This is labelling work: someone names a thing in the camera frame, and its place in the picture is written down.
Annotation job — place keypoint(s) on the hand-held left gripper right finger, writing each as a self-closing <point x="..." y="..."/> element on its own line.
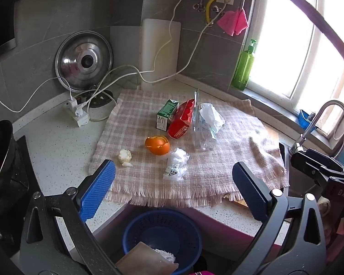
<point x="248" y="190"/>

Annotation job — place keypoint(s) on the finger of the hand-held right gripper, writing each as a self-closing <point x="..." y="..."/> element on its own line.
<point x="315" y="163"/>

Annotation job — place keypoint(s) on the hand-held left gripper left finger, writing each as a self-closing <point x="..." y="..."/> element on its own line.
<point x="99" y="190"/>

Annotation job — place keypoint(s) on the blue colander basket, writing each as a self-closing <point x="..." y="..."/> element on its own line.
<point x="149" y="223"/>

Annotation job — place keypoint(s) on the clear plastic water bottle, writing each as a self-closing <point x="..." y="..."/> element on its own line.
<point x="207" y="143"/>

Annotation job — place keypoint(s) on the person's right hand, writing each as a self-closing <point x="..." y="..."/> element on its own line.
<point x="324" y="205"/>

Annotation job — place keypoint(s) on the wooden board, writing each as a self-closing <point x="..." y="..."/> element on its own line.
<point x="240" y="202"/>

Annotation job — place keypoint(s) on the garlic clove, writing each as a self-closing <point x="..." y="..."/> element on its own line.
<point x="128" y="164"/>

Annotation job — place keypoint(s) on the pink plaid fringed cloth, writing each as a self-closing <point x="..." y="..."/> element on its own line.
<point x="238" y="151"/>

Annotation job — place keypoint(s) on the garlic bulb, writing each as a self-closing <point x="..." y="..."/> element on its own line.
<point x="124" y="156"/>

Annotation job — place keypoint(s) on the small blue container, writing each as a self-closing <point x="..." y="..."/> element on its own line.
<point x="304" y="120"/>

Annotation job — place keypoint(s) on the steel kitchen faucet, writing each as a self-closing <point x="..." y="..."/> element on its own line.
<point x="326" y="104"/>

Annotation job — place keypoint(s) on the orange peel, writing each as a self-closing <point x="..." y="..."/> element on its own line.
<point x="157" y="146"/>

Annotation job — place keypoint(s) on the white power strip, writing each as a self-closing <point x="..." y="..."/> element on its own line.
<point x="81" y="119"/>

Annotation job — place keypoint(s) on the crumpled clear plastic wrapper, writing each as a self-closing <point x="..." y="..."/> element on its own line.
<point x="176" y="163"/>

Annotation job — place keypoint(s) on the brown cardboard piece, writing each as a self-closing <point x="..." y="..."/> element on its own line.
<point x="143" y="260"/>

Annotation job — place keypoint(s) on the clear plastic box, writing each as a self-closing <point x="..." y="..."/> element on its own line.
<point x="197" y="111"/>

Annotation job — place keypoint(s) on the red and white paper carton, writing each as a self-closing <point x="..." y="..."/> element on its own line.
<point x="180" y="123"/>

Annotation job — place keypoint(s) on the black round base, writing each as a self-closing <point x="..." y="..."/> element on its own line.
<point x="104" y="94"/>

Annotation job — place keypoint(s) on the green drink carton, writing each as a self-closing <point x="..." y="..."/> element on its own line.
<point x="166" y="114"/>

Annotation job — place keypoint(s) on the black cooking pot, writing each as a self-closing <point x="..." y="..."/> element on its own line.
<point x="3" y="154"/>

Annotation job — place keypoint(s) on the green soap pump bottle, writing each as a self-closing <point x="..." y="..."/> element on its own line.
<point x="242" y="68"/>

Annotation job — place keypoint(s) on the steel pot lid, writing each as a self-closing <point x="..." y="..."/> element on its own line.
<point x="71" y="63"/>

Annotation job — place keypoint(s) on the white framed window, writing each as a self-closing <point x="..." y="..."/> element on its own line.
<point x="281" y="34"/>

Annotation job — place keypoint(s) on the pink dish cloth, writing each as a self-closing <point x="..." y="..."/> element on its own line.
<point x="232" y="23"/>

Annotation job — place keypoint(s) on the white cutting board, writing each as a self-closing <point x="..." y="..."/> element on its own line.
<point x="152" y="34"/>

